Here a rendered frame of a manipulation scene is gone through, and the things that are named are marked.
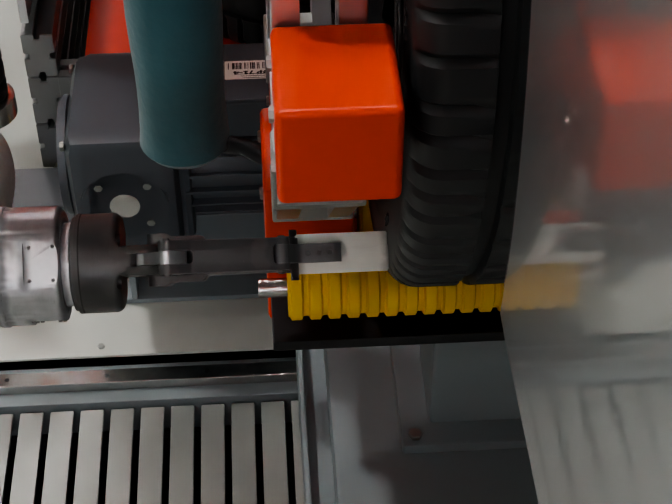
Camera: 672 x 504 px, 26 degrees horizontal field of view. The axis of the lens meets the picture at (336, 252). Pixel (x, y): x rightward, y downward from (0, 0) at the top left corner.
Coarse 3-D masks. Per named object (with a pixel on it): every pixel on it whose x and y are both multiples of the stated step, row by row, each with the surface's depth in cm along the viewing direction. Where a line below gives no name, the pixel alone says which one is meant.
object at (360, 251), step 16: (304, 240) 109; (320, 240) 110; (336, 240) 110; (352, 240) 110; (368, 240) 110; (384, 240) 110; (352, 256) 110; (368, 256) 110; (384, 256) 110; (304, 272) 109; (320, 272) 110; (336, 272) 110
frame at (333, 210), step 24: (288, 0) 88; (312, 0) 134; (336, 0) 91; (360, 0) 88; (264, 24) 134; (288, 24) 89; (312, 24) 134; (336, 24) 92; (264, 48) 135; (288, 216) 114; (312, 216) 118; (336, 216) 117
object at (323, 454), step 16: (304, 352) 170; (320, 352) 170; (304, 368) 168; (320, 368) 168; (304, 384) 166; (320, 384) 166; (304, 400) 161; (320, 400) 164; (304, 416) 160; (320, 416) 162; (304, 432) 158; (320, 432) 161; (304, 448) 156; (320, 448) 159; (304, 464) 155; (320, 464) 158; (304, 480) 154; (320, 480) 156; (304, 496) 158; (320, 496) 154
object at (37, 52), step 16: (32, 0) 189; (48, 0) 189; (64, 0) 197; (32, 16) 186; (48, 16) 186; (64, 16) 196; (32, 32) 184; (48, 32) 184; (32, 48) 185; (48, 48) 185; (32, 64) 186; (48, 64) 186
